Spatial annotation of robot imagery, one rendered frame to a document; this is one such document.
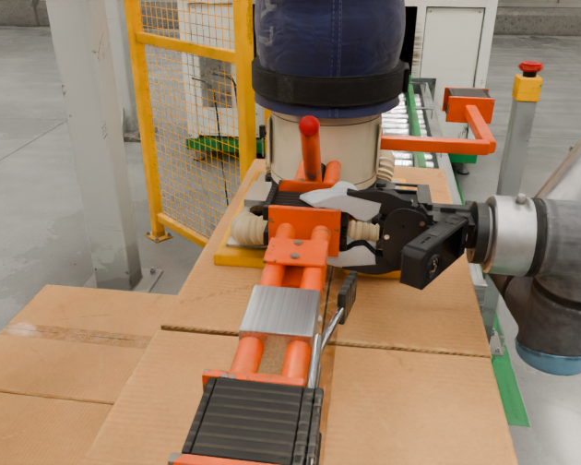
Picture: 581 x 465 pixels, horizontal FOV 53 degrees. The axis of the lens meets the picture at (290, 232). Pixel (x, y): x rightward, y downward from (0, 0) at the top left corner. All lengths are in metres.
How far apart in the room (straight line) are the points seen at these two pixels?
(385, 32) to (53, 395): 0.95
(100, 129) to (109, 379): 1.22
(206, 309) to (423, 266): 0.30
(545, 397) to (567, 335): 1.45
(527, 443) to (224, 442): 1.68
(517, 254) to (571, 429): 1.47
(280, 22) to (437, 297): 0.42
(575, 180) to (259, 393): 0.54
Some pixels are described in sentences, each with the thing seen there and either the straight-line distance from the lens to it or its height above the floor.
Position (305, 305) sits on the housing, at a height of 1.09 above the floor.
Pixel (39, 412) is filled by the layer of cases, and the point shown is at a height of 0.54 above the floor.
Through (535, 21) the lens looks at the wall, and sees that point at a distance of 10.36.
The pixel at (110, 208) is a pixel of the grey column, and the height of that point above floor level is 0.40.
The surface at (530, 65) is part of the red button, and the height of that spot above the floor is 1.04.
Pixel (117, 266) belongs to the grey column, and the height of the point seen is 0.14.
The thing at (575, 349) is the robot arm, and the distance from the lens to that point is 0.76.
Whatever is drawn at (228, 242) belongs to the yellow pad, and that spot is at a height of 0.97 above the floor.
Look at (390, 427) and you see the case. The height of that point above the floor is 0.94.
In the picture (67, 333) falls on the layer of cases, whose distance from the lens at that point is 1.47.
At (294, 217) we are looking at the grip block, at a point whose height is 1.09.
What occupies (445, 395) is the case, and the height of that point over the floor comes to 0.94.
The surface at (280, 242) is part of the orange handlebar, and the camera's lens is 0.61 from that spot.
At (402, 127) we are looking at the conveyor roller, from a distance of 2.96.
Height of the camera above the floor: 1.37
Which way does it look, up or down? 27 degrees down
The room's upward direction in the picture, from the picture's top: straight up
